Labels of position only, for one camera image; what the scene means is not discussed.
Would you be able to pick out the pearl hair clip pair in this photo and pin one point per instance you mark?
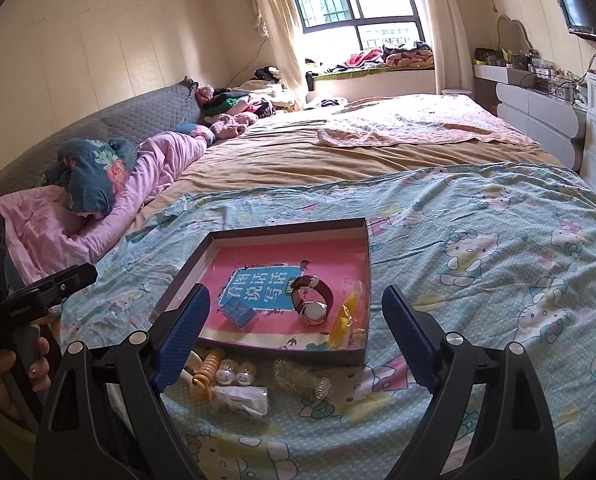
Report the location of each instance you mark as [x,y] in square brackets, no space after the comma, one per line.
[231,373]

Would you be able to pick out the vanity mirror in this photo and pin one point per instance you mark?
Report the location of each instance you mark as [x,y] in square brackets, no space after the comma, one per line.
[512,36]

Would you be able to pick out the clothes pile at bedhead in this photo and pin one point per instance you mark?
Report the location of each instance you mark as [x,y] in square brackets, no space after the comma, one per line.
[228,112]

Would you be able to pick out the cream hair claw clip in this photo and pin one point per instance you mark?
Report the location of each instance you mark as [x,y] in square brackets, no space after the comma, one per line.
[192,365]

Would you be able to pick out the dark jewelry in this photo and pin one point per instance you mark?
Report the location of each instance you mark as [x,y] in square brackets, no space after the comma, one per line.
[251,401]

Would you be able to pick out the brown strap wristwatch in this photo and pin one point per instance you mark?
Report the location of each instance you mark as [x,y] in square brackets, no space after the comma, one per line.
[312,299]

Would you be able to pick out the clothes pile on windowsill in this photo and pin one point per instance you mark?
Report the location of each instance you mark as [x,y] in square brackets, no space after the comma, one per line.
[417,57]

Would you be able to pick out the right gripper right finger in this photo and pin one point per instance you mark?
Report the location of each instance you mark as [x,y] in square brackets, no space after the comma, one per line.
[487,418]

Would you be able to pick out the grey quilted headboard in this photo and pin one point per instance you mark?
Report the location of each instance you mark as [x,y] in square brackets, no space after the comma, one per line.
[135,119]

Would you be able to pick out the grey white dresser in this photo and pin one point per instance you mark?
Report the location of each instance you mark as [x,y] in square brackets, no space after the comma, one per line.
[559,127]

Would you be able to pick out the yellow item in plastic bag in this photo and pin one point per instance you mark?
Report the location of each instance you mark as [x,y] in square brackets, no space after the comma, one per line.
[349,328]

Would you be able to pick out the pink quilt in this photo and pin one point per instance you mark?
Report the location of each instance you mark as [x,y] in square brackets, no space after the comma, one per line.
[43,236]

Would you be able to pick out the hello kitty blue bedsheet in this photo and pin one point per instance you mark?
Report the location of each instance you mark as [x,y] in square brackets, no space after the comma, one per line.
[499,253]

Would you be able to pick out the tan brown blanket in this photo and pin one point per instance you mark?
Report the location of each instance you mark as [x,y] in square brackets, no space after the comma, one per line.
[284,151]

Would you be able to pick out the pink book blue label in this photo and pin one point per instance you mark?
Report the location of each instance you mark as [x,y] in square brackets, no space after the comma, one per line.
[260,275]

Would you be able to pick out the dark cardboard box tray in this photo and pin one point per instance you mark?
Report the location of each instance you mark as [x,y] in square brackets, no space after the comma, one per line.
[187,277]

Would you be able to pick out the small blue box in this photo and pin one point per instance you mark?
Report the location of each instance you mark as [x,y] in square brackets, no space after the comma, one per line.
[238,313]

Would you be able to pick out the cream curtain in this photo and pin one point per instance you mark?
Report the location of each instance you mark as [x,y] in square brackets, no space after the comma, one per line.
[280,20]

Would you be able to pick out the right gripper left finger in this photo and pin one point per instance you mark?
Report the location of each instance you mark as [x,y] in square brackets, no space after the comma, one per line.
[104,417]

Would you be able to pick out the pink floral blanket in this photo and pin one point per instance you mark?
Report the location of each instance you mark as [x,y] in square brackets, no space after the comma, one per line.
[415,119]

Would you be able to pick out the teal floral pillow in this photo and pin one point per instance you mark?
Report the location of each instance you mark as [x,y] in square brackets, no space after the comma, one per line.
[92,172]

